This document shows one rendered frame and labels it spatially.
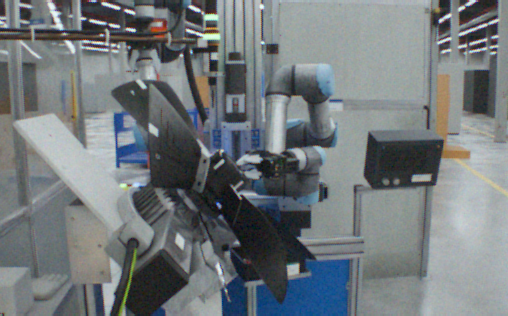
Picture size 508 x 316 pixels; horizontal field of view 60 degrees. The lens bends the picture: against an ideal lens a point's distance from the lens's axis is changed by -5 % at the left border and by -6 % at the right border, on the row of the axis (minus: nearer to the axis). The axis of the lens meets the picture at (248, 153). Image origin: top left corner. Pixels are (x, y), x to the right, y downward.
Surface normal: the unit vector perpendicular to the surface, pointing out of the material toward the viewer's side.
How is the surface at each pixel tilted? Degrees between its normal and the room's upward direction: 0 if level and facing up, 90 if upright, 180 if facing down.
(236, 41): 90
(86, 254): 90
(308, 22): 90
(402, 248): 90
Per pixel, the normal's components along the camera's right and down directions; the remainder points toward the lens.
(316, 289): 0.08, 0.15
